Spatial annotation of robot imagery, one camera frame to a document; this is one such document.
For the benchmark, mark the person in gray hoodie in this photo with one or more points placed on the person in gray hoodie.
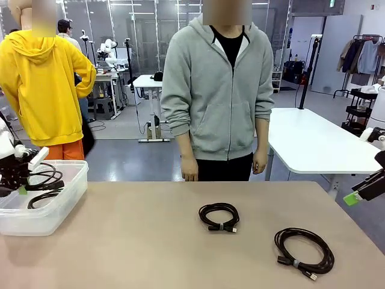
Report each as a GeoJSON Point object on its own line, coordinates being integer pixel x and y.
{"type": "Point", "coordinates": [216, 105]}

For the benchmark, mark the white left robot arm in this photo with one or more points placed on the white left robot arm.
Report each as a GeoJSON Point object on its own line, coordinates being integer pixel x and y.
{"type": "Point", "coordinates": [6, 144]}

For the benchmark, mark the beige hanging coat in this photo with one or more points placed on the beige hanging coat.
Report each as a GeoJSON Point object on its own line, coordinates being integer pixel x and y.
{"type": "Point", "coordinates": [343, 57]}

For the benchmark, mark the person in yellow hoodie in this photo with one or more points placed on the person in yellow hoodie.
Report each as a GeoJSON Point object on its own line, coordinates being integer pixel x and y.
{"type": "Point", "coordinates": [42, 90]}

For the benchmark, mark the blue hanging jacket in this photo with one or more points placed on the blue hanging jacket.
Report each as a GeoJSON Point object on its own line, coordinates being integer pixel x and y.
{"type": "Point", "coordinates": [368, 57]}

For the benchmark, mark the white table leg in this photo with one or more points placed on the white table leg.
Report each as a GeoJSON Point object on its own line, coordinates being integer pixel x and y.
{"type": "Point", "coordinates": [334, 185]}

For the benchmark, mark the black utility cart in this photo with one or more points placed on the black utility cart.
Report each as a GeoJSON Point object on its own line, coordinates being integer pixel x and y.
{"type": "Point", "coordinates": [358, 111]}

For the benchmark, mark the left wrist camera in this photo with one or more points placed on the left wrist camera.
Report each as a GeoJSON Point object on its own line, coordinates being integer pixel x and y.
{"type": "Point", "coordinates": [39, 156]}

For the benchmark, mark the person's right hand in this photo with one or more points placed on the person's right hand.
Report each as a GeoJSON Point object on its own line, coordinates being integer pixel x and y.
{"type": "Point", "coordinates": [190, 168]}

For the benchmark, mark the person's left hand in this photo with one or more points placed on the person's left hand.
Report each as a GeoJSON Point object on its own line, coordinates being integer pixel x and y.
{"type": "Point", "coordinates": [260, 162]}

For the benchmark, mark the white workbench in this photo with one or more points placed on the white workbench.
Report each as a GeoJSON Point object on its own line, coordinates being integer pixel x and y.
{"type": "Point", "coordinates": [103, 79]}

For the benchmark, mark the black camera pole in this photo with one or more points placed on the black camera pole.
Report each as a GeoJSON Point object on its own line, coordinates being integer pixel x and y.
{"type": "Point", "coordinates": [306, 84]}

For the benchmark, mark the person's left forearm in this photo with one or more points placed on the person's left forearm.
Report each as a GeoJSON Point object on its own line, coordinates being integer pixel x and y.
{"type": "Point", "coordinates": [261, 135]}

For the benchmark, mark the black bags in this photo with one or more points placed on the black bags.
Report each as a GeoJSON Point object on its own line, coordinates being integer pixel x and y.
{"type": "Point", "coordinates": [293, 72]}

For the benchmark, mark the person with black cap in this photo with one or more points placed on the person with black cap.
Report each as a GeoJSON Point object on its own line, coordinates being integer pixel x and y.
{"type": "Point", "coordinates": [64, 28]}

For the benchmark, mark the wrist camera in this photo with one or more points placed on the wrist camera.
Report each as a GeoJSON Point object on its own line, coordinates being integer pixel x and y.
{"type": "Point", "coordinates": [366, 134]}
{"type": "Point", "coordinates": [39, 156]}

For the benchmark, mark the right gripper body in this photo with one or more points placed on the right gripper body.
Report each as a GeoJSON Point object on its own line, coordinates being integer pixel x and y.
{"type": "Point", "coordinates": [380, 159]}

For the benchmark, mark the black camera tripod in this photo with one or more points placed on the black camera tripod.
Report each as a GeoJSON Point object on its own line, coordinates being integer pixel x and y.
{"type": "Point", "coordinates": [130, 66]}

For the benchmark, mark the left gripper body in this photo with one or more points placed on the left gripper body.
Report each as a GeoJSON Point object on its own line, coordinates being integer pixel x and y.
{"type": "Point", "coordinates": [13, 170]}

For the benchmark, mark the white partition panel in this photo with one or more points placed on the white partition panel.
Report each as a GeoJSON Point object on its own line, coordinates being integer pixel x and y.
{"type": "Point", "coordinates": [334, 45]}

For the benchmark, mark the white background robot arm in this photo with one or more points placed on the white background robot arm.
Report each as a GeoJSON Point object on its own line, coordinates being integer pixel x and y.
{"type": "Point", "coordinates": [109, 60]}

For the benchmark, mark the white shelf unit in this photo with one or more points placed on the white shelf unit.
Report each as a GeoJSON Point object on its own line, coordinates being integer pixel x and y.
{"type": "Point", "coordinates": [276, 81]}

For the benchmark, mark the person's right forearm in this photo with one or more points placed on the person's right forearm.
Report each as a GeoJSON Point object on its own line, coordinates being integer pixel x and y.
{"type": "Point", "coordinates": [185, 146]}

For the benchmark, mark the clear plastic storage bin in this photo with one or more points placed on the clear plastic storage bin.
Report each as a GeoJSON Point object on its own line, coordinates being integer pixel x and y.
{"type": "Point", "coordinates": [45, 219]}

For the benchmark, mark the gray step stool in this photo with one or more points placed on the gray step stool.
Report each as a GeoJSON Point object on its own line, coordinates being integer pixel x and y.
{"type": "Point", "coordinates": [103, 105]}

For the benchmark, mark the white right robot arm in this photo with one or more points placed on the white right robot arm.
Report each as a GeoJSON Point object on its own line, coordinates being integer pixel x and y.
{"type": "Point", "coordinates": [378, 108]}

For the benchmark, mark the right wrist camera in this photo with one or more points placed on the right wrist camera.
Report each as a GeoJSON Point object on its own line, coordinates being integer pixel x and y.
{"type": "Point", "coordinates": [366, 134]}

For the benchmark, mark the white standing desk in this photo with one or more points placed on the white standing desk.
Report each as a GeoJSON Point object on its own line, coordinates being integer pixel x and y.
{"type": "Point", "coordinates": [147, 81]}

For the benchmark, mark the black clothes rack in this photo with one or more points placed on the black clothes rack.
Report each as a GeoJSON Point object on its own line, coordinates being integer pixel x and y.
{"type": "Point", "coordinates": [339, 92]}

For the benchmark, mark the black cap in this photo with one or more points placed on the black cap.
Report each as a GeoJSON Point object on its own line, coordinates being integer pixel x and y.
{"type": "Point", "coordinates": [157, 76]}

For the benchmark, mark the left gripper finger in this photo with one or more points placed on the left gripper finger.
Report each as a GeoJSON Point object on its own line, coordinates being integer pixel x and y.
{"type": "Point", "coordinates": [5, 189]}
{"type": "Point", "coordinates": [22, 185]}

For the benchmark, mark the white table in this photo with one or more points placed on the white table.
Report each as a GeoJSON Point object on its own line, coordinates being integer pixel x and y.
{"type": "Point", "coordinates": [316, 141]}

